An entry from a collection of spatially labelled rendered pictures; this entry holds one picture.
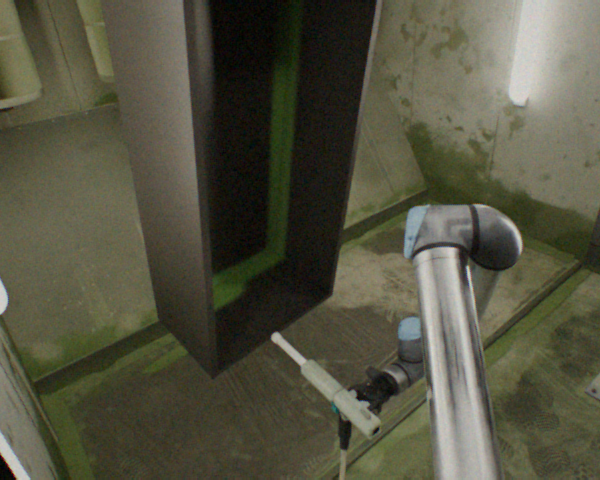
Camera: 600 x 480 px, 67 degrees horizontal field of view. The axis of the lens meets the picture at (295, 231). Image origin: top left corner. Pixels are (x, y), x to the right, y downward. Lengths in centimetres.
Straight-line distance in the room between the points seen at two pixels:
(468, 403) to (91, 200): 199
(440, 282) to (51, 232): 188
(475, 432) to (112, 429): 163
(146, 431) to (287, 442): 59
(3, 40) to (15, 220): 78
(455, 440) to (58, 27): 228
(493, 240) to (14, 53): 181
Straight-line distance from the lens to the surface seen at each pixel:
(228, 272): 192
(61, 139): 253
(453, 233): 101
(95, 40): 228
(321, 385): 144
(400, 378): 154
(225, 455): 197
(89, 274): 239
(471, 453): 87
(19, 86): 215
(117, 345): 241
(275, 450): 195
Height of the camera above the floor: 165
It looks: 30 degrees down
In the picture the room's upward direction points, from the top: 5 degrees counter-clockwise
